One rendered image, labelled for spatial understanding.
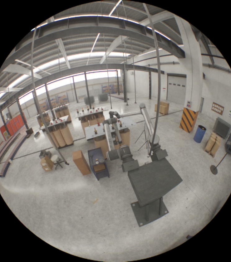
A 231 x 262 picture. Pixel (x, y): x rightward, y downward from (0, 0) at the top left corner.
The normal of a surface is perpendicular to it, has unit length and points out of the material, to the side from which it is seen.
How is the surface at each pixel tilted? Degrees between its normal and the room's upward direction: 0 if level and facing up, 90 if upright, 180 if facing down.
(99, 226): 0
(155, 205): 0
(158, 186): 0
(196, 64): 90
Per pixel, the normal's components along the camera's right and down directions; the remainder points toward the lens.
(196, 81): -0.92, 0.27
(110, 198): -0.08, -0.85
